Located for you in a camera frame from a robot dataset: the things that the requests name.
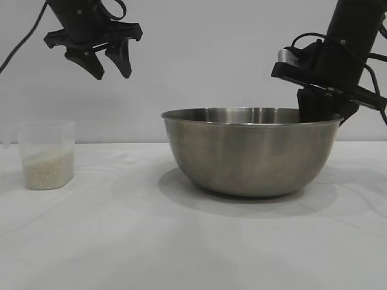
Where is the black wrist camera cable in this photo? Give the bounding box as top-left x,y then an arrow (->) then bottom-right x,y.
289,31 -> 330,50

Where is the stainless steel mixing bowl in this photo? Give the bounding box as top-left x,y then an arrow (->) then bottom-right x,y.
160,107 -> 345,199

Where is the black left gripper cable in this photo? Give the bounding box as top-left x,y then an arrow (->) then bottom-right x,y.
101,0 -> 128,19

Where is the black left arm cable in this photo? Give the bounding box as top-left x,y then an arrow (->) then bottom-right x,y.
0,0 -> 48,73

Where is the clear plastic measuring cup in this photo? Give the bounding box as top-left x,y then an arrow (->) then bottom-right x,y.
1,120 -> 76,191

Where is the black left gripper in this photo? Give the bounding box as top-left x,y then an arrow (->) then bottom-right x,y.
44,0 -> 143,80

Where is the black silver wrist camera box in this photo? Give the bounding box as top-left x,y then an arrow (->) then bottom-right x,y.
276,39 -> 327,80

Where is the white uncooked rice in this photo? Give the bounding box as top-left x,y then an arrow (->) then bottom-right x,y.
24,149 -> 75,190

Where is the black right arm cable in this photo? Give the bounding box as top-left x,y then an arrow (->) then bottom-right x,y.
341,42 -> 387,126

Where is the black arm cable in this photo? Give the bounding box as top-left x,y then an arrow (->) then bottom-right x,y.
341,42 -> 387,126
0,0 -> 48,73

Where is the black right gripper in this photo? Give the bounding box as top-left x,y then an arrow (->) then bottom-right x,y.
271,34 -> 387,123

